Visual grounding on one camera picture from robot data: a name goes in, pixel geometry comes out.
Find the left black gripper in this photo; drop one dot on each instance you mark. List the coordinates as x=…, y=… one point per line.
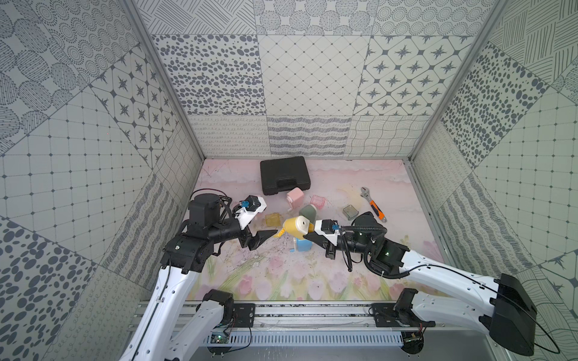
x=246, y=237

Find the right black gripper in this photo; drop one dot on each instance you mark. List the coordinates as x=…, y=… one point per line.
x=316, y=238

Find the yellow pencil sharpener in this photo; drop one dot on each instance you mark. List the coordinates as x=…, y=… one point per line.
x=296, y=227

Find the yellow transparent tray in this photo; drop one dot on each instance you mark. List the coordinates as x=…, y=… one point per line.
x=273, y=220

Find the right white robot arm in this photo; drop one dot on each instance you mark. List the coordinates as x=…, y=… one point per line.
x=498, y=307

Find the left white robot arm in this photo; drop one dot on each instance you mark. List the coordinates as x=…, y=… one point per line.
x=182, y=264

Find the blue pencil sharpener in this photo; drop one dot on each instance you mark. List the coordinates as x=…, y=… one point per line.
x=301, y=245

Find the green pencil sharpener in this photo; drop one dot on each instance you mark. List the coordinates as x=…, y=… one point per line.
x=309, y=212

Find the pink transparent tray back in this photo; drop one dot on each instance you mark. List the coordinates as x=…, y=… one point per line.
x=318, y=201

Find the grey transparent tray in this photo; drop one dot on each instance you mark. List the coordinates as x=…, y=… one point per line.
x=350, y=212

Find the pink pencil sharpener back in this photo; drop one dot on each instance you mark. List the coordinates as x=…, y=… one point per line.
x=295, y=198

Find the black plastic tool case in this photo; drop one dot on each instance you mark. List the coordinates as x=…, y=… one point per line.
x=283, y=175

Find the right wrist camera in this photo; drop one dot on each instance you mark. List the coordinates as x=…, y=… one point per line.
x=328, y=229

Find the orange handled adjustable wrench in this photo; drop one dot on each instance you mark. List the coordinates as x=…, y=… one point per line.
x=365, y=193

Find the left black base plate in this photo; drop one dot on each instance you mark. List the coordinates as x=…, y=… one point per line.
x=241, y=315

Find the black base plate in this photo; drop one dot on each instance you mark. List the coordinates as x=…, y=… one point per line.
x=241, y=315
x=386, y=315

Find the aluminium mounting rail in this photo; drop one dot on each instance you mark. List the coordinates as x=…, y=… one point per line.
x=326, y=324

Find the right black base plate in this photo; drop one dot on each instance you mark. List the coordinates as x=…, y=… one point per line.
x=386, y=315

